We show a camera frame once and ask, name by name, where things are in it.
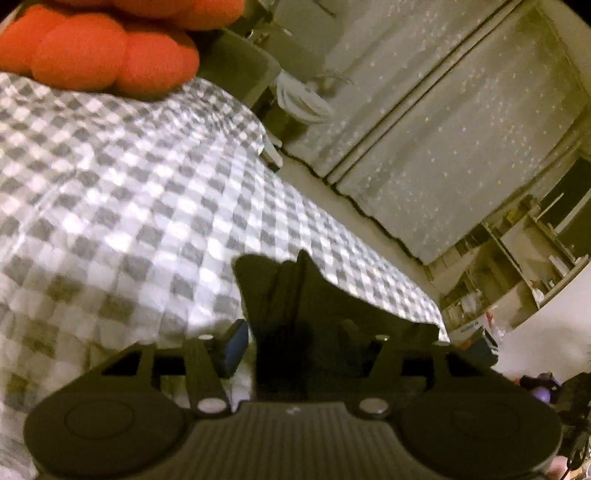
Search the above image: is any purple ball toy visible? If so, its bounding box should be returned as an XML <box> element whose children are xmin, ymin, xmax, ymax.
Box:
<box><xmin>518</xmin><ymin>372</ymin><xmax>562</xmax><ymax>404</ymax></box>

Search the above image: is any dark green sofa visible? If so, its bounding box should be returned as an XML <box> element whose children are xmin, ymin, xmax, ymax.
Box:
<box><xmin>191</xmin><ymin>29</ymin><xmax>281</xmax><ymax>108</ymax></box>

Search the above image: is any orange flower cushion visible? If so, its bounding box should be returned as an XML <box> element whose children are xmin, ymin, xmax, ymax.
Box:
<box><xmin>1</xmin><ymin>0</ymin><xmax>245</xmax><ymax>99</ymax></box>

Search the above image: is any wooden shelf unit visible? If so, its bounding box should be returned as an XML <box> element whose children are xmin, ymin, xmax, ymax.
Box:
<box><xmin>426</xmin><ymin>154</ymin><xmax>590</xmax><ymax>338</ymax></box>

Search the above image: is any grey white checkered quilt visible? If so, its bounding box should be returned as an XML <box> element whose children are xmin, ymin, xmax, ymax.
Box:
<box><xmin>1</xmin><ymin>73</ymin><xmax>443</xmax><ymax>479</ymax></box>

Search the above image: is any grey white office chair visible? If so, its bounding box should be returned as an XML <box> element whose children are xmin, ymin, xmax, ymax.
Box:
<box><xmin>250</xmin><ymin>1</ymin><xmax>355</xmax><ymax>166</ymax></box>

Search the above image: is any black garment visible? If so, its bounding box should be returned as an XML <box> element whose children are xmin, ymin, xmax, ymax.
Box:
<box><xmin>232</xmin><ymin>251</ymin><xmax>440</xmax><ymax>402</ymax></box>

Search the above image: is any dark waste bin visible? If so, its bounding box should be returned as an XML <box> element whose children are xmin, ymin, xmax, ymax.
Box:
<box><xmin>459</xmin><ymin>328</ymin><xmax>499</xmax><ymax>369</ymax></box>

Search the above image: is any grey star curtain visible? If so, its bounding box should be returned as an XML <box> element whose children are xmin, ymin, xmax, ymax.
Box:
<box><xmin>284</xmin><ymin>1</ymin><xmax>590</xmax><ymax>263</ymax></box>

